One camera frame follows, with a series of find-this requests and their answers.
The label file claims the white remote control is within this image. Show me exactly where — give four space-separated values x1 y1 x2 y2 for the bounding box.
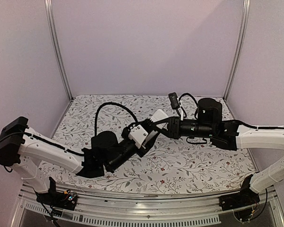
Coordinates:
144 109 168 145

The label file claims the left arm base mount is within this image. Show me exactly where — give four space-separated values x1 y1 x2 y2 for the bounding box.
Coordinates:
36 177 78 210

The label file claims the left aluminium frame post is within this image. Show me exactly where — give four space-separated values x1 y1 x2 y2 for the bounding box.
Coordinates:
44 0 73 102

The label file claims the floral patterned table mat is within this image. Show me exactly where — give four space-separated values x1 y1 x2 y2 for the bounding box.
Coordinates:
39 95 256 194

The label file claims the aluminium front rail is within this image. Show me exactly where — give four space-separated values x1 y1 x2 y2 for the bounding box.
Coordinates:
10 183 284 227

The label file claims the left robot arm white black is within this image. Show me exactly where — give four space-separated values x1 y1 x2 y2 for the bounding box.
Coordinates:
0 116 159 205

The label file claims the right aluminium frame post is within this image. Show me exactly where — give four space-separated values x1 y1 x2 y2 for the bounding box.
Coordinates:
223 0 250 102

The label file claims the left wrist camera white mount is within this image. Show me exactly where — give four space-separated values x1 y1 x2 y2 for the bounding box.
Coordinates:
128 124 149 149

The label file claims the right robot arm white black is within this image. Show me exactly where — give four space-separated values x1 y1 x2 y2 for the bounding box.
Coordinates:
152 98 284 206

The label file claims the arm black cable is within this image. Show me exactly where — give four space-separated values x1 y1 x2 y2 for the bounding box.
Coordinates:
178 93 284 131
94 102 140 137

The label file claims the aluminium frame post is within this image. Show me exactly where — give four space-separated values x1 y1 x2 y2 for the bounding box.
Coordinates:
44 0 73 102
223 0 250 102

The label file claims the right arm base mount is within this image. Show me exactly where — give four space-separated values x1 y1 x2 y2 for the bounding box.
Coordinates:
219 175 260 222

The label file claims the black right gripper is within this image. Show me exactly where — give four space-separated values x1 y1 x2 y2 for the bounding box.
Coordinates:
151 117 214 140

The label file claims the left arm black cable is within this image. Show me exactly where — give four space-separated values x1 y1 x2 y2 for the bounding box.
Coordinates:
94 102 140 137

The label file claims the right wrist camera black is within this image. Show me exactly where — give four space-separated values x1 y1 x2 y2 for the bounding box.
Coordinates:
168 92 187 120

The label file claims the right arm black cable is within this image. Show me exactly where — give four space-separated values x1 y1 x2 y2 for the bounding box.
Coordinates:
178 93 284 131

